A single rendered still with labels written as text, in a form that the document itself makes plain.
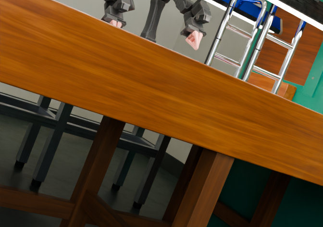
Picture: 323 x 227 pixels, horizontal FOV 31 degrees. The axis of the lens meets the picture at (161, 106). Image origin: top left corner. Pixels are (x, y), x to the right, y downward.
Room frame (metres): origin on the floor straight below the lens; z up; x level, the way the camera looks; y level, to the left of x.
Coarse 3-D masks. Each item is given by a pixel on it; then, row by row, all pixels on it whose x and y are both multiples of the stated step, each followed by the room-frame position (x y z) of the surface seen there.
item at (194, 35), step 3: (192, 33) 2.53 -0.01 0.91; (195, 33) 2.52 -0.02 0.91; (198, 33) 2.53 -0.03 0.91; (189, 36) 2.54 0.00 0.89; (192, 36) 2.54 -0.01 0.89; (195, 36) 2.52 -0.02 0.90; (198, 36) 2.52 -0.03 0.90; (186, 39) 2.55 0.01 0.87; (189, 39) 2.55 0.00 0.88; (192, 39) 2.55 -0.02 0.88; (195, 39) 2.52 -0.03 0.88; (189, 42) 2.54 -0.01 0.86; (195, 42) 2.52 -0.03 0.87; (192, 45) 2.53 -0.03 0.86; (195, 48) 2.51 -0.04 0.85
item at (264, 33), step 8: (272, 8) 2.02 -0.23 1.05; (272, 16) 2.02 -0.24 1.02; (264, 24) 2.02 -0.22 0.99; (304, 24) 2.10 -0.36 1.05; (264, 32) 2.02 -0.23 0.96; (296, 32) 2.10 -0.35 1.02; (264, 40) 2.02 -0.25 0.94; (272, 40) 2.05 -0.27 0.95; (280, 40) 2.06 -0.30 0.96; (296, 40) 2.10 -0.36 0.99; (256, 48) 2.02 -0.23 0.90; (288, 48) 2.09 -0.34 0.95; (256, 56) 2.02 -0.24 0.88; (288, 56) 2.10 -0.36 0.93; (248, 64) 2.02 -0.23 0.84; (288, 64) 2.10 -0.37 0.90; (248, 72) 2.02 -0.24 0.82; (264, 72) 2.05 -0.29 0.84; (272, 72) 2.08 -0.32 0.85; (280, 72) 2.10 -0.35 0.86; (280, 80) 2.10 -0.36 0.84
